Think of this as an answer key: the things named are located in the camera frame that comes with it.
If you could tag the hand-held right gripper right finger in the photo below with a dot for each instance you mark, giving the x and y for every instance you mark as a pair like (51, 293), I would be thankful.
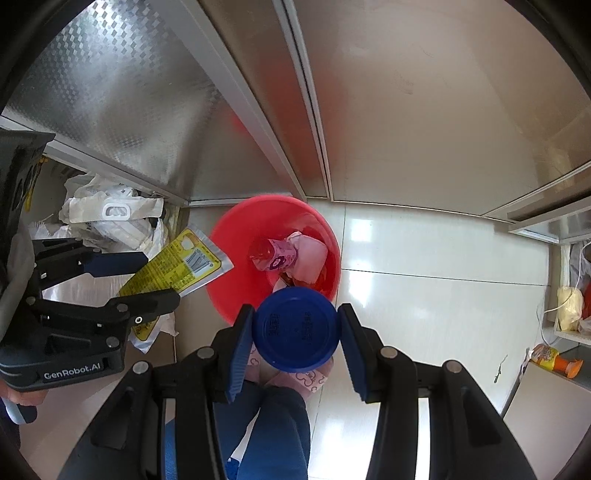
(356, 357)

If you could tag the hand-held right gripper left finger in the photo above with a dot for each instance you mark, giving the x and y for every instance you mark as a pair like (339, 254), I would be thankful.
(239, 357)

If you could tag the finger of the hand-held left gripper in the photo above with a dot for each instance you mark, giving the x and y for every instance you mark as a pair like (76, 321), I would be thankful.
(147, 304)
(115, 264)

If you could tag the yellow printed packet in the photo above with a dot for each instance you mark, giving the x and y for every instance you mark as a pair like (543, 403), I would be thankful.
(175, 267)

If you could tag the blue round lid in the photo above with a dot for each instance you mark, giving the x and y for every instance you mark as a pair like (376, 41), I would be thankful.
(295, 330)

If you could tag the pale pink wrapper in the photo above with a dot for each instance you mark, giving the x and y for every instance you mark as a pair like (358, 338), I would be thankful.
(310, 258)

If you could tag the red plastic basin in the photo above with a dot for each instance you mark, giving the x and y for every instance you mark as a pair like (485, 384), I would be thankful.
(240, 230)

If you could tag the person's left hand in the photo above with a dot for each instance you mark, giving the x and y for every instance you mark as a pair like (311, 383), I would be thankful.
(18, 396)

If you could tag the pink patterned slipper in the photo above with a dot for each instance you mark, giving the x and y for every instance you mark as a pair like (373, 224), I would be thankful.
(302, 381)
(254, 364)

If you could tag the white crumpled plastic bag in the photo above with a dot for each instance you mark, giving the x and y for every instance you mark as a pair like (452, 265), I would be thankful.
(92, 207)

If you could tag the person's leg blue jeans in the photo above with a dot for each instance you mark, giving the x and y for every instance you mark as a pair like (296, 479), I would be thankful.
(277, 429)

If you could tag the black panel yellow marks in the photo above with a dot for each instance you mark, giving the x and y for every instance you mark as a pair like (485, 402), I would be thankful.
(23, 161)

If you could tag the patterned metal cabinet door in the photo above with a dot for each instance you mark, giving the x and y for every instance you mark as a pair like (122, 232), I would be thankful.
(115, 92)

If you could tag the white low cabinet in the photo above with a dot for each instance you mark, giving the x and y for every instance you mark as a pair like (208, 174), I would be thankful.
(540, 410)

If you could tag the orange printed bottle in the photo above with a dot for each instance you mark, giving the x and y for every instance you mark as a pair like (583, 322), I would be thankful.
(554, 357)

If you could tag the pale yellow bag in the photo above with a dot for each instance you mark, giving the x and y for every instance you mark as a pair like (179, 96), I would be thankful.
(570, 307)

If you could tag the plain metal cabinet door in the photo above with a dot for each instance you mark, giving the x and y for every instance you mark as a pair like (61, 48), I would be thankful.
(438, 92)

